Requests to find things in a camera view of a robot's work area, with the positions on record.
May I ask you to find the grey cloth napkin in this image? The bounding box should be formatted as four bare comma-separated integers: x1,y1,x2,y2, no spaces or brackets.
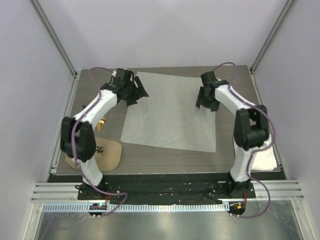
120,71,216,153

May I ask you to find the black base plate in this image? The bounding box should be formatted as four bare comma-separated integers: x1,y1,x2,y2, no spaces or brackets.
75,173,256,206

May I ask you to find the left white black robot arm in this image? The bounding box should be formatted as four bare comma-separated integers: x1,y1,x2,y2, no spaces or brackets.
60,68,149,200

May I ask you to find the right aluminium frame post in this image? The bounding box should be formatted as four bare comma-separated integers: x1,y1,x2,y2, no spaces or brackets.
249,0,297,74

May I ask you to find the left aluminium frame post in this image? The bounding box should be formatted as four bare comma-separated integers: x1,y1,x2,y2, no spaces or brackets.
29,0,78,78

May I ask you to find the beige cap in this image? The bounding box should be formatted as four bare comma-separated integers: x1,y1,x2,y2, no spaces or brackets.
63,136,123,173

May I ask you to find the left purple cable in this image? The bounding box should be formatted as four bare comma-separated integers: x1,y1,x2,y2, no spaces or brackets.
71,66,130,217

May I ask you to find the purple cable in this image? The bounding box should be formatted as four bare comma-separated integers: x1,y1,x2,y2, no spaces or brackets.
71,66,130,217
213,61,276,220

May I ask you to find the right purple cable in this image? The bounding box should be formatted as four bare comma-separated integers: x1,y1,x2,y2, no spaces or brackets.
213,61,276,220

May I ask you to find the white slotted cable duct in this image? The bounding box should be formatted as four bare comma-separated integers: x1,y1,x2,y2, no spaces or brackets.
42,202,230,213

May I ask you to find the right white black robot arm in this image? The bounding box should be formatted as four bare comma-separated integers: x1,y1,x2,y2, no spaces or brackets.
195,73,270,198

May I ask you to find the aluminium frame post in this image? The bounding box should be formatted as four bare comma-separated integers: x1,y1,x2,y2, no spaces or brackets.
29,0,78,78
249,0,297,74

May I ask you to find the white folded towel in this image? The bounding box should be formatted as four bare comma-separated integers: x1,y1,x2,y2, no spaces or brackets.
251,146,278,171

